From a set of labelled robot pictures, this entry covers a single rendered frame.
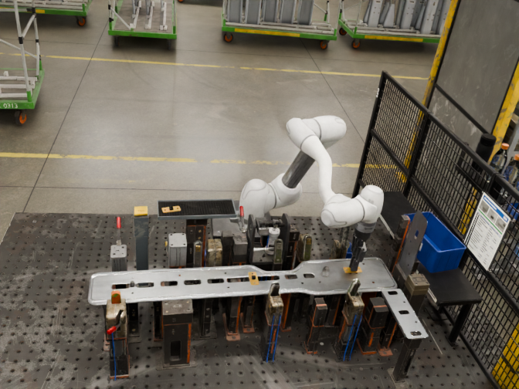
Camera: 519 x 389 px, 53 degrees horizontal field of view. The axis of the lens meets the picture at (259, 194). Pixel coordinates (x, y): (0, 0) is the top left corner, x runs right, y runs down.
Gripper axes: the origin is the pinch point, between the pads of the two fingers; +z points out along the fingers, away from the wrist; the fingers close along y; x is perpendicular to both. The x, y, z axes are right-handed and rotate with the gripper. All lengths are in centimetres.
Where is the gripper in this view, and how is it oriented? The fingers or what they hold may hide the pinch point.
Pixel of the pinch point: (354, 263)
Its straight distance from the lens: 246.9
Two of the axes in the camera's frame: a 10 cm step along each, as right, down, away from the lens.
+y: 1.9, 5.5, -8.1
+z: -1.0, 8.4, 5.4
